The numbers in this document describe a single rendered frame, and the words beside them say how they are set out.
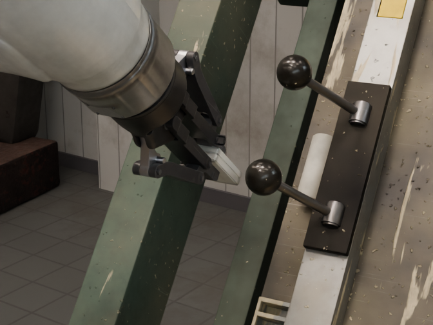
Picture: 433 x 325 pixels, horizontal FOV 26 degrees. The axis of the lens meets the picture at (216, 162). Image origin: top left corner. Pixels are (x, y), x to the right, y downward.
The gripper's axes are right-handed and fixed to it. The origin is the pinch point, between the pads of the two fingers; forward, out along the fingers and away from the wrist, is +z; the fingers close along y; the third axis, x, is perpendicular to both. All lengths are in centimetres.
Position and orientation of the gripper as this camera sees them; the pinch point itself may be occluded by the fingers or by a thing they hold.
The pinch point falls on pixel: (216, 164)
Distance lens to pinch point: 96.3
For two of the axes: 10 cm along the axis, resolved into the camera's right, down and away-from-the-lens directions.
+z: 3.5, 3.8, 8.6
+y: -2.9, 9.2, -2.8
